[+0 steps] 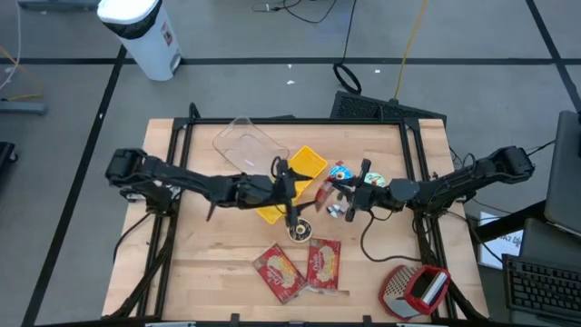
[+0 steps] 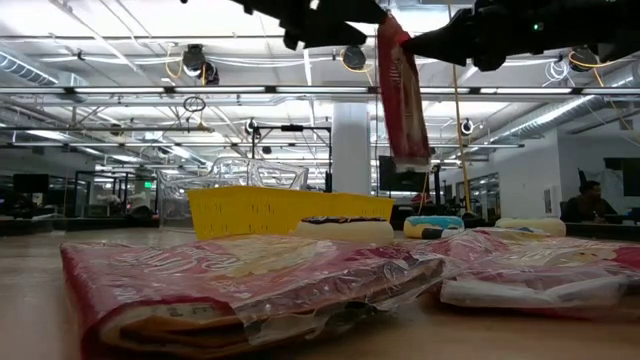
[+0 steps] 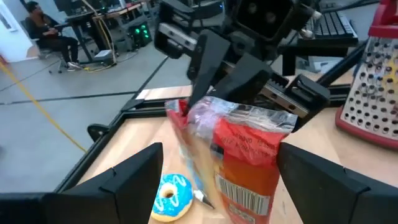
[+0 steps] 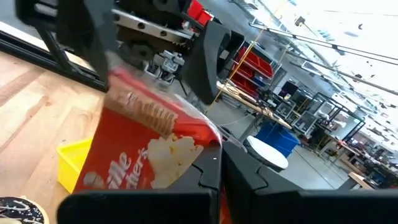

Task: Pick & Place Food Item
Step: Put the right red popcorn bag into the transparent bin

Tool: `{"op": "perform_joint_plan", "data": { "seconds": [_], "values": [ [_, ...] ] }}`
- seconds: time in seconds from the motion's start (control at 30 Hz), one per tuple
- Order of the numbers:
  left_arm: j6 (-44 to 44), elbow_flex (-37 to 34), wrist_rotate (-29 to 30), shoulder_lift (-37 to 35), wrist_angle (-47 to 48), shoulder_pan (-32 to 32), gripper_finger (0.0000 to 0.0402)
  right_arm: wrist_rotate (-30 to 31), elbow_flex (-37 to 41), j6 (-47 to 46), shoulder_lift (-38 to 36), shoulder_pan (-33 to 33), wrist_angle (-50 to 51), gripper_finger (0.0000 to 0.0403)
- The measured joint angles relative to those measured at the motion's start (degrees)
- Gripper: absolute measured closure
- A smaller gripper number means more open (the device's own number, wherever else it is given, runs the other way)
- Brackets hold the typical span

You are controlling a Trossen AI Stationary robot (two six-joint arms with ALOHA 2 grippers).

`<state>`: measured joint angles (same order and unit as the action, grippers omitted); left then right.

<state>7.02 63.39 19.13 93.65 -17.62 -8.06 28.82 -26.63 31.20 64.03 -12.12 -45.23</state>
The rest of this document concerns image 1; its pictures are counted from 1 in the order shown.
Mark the red metal box grater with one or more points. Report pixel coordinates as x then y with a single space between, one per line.
422 290

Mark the blue frosted toy donut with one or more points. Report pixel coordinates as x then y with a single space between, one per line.
340 171

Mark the white paper sheet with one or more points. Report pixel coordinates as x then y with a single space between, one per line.
501 247

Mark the black floor object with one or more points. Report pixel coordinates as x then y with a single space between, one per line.
6 153

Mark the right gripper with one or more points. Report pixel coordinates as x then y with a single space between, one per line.
367 197

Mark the grey laptop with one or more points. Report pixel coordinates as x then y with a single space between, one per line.
565 168

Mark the black aluminium table frame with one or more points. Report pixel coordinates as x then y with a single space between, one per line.
295 121

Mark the black perforated metal panel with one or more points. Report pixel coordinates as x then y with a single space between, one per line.
363 106

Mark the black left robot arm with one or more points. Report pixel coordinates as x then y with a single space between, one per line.
190 181

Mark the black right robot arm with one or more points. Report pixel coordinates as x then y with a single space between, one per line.
454 186

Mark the black desk bar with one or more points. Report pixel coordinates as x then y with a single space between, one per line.
508 223

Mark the small dark blue cylinder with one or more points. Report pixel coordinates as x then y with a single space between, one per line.
332 211

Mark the chocolate frosted toy donut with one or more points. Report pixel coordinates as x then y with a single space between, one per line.
303 234

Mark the red snack packet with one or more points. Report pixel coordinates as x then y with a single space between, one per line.
279 272
324 197
323 263

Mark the grey flat floor base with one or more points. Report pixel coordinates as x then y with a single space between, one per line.
59 4
22 107

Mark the black keyboard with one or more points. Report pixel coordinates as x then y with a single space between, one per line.
540 286

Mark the dark grey box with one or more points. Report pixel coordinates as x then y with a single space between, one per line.
549 240

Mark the white trash bin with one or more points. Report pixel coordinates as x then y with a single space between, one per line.
145 41

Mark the green frosted toy donut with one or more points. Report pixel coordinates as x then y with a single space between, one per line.
376 180

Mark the clear plastic container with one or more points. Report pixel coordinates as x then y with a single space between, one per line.
245 141

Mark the small white cylinder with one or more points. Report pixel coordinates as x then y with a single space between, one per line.
341 210

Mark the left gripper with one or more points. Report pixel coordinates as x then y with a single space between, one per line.
283 195

